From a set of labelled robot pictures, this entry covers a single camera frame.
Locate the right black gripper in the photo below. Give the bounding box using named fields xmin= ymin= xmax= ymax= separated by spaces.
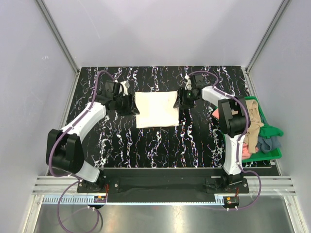
xmin=173 ymin=87 xmax=199 ymax=110

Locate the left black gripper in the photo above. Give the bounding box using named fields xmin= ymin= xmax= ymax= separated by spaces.
xmin=113 ymin=93 xmax=139 ymax=117

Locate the cream white t shirt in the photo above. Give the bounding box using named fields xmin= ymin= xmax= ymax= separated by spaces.
xmin=135 ymin=91 xmax=179 ymax=129

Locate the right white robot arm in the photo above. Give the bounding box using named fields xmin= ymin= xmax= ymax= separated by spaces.
xmin=173 ymin=71 xmax=250 ymax=193

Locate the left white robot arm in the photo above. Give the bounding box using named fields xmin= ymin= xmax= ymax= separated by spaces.
xmin=46 ymin=81 xmax=139 ymax=192

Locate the beige t shirt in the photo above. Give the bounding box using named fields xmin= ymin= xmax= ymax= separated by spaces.
xmin=244 ymin=100 xmax=264 ymax=154

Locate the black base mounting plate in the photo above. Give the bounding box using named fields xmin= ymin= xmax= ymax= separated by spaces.
xmin=65 ymin=168 xmax=256 ymax=200

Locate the pink t shirt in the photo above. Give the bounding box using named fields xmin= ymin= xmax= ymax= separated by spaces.
xmin=212 ymin=109 xmax=251 ymax=160

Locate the green t shirt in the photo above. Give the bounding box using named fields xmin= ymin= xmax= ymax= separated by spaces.
xmin=259 ymin=124 xmax=284 ymax=138

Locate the blue grey t shirt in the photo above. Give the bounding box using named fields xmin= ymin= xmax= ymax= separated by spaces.
xmin=257 ymin=136 xmax=281 ymax=154

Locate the green plastic bin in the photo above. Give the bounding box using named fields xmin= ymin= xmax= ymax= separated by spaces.
xmin=242 ymin=96 xmax=284 ymax=162

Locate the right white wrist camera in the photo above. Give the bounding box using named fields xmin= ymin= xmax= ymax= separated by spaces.
xmin=185 ymin=75 xmax=192 ymax=90

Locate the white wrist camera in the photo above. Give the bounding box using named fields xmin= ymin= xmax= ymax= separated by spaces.
xmin=115 ymin=81 xmax=130 ymax=97
xmin=185 ymin=75 xmax=192 ymax=90

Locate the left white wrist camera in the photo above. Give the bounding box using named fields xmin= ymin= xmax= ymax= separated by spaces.
xmin=115 ymin=81 xmax=130 ymax=97

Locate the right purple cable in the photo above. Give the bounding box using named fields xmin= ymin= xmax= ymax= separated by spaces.
xmin=187 ymin=70 xmax=263 ymax=212

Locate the purple cable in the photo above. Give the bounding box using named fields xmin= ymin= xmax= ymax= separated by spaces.
xmin=187 ymin=70 xmax=263 ymax=212
xmin=47 ymin=70 xmax=116 ymax=233

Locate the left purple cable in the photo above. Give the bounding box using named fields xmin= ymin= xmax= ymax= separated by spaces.
xmin=47 ymin=70 xmax=116 ymax=233

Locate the right aluminium frame post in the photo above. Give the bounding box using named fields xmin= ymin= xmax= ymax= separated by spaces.
xmin=245 ymin=0 xmax=291 ymax=73

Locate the aluminium frame post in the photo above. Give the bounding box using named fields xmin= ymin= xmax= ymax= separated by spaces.
xmin=245 ymin=0 xmax=291 ymax=73
xmin=35 ymin=0 xmax=80 ymax=75

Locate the white slotted cable duct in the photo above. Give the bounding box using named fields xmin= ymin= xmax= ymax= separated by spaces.
xmin=43 ymin=194 xmax=240 ymax=206

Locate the left aluminium frame post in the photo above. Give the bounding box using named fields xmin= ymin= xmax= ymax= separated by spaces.
xmin=35 ymin=0 xmax=80 ymax=75

